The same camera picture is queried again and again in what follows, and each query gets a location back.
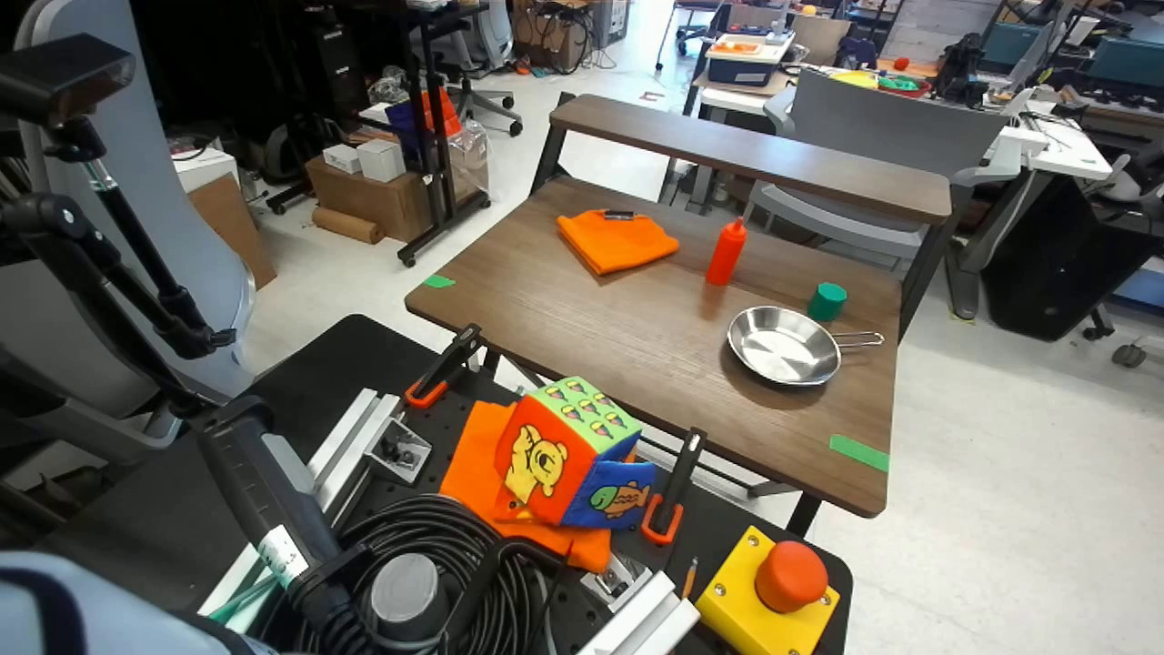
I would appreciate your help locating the tall cardboard box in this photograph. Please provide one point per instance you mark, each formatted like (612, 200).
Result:
(231, 223)

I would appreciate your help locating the silver metal pan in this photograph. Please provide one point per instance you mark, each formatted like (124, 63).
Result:
(785, 348)

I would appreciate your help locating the black rolling stand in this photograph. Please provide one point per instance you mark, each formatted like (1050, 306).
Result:
(431, 132)

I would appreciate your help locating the orange cloth with print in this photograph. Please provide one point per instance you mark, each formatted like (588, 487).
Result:
(475, 468)

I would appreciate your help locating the green hexagonal cup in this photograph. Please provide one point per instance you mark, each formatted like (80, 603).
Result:
(829, 305)

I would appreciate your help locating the orange squeeze bottle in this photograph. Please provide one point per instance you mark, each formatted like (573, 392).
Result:
(725, 256)

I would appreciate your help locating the long aluminium extrusion rail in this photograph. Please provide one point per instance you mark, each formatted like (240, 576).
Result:
(347, 442)

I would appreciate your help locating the folded orange cloth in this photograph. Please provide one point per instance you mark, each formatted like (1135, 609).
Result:
(615, 240)

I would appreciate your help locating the large green tape strip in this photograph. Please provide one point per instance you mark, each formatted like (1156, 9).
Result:
(859, 453)

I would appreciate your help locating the colourful soft toy cube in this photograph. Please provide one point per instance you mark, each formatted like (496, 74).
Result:
(557, 458)

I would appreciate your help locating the black tube with grey cap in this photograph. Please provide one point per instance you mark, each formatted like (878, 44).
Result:
(259, 487)

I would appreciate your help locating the black metal table frame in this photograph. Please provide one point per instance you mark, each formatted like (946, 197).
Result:
(547, 151)

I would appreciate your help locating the short aluminium extrusion rail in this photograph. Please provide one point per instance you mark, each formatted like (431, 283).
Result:
(648, 619)

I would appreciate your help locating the black camera on stand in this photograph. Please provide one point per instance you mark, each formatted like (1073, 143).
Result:
(60, 74)

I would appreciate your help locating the yellow box red stop button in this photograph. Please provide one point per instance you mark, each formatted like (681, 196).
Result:
(759, 613)

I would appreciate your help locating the small green tape strip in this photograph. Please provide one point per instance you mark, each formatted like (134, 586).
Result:
(437, 283)

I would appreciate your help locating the open cardboard box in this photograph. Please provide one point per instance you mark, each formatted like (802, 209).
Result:
(387, 196)

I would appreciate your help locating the black articulated camera stand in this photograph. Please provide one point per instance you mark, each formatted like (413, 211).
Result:
(146, 278)

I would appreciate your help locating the black orange bar clamp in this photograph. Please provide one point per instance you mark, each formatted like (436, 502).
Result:
(672, 498)
(441, 370)

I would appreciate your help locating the grey office chair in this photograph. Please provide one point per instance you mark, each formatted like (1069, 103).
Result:
(893, 128)

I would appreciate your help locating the black mounting platform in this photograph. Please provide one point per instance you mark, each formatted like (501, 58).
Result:
(351, 359)

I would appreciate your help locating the wooden raised table shelf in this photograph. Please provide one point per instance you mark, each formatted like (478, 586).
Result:
(752, 151)

